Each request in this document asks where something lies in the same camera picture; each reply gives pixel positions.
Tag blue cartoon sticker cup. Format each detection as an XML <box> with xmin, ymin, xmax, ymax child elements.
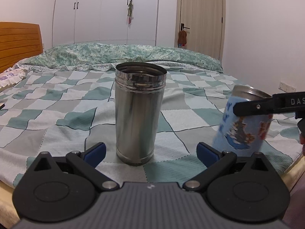
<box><xmin>212</xmin><ymin>85</ymin><xmax>273</xmax><ymax>157</ymax></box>

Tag stainless steel tumbler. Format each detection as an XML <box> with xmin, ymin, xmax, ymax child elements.
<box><xmin>115</xmin><ymin>63</ymin><xmax>167</xmax><ymax>165</ymax></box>

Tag person's right hand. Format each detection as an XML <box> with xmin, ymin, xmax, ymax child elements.
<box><xmin>299</xmin><ymin>133</ymin><xmax>305</xmax><ymax>156</ymax></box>

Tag green floral quilt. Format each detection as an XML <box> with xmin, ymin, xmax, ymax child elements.
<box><xmin>18</xmin><ymin>42</ymin><xmax>223</xmax><ymax>73</ymax></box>

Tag floral pillow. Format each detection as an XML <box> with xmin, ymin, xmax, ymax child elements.
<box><xmin>0</xmin><ymin>68</ymin><xmax>27</xmax><ymax>92</ymax></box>

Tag beige wooden door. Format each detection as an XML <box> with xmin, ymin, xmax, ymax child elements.
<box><xmin>175</xmin><ymin>0</ymin><xmax>226</xmax><ymax>61</ymax></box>

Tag orange wooden headboard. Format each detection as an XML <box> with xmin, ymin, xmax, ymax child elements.
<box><xmin>0</xmin><ymin>22</ymin><xmax>43</xmax><ymax>72</ymax></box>

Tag white wardrobe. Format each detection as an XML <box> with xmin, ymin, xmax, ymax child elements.
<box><xmin>52</xmin><ymin>0</ymin><xmax>159</xmax><ymax>46</ymax></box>

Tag hanging green ornament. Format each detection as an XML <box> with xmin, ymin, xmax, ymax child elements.
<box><xmin>127</xmin><ymin>0</ymin><xmax>133</xmax><ymax>26</ymax></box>

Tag white wall socket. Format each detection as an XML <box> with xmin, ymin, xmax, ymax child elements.
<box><xmin>279</xmin><ymin>82</ymin><xmax>296</xmax><ymax>93</ymax></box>

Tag black door handle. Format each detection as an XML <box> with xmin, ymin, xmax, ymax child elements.
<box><xmin>180</xmin><ymin>23</ymin><xmax>190</xmax><ymax>31</ymax></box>

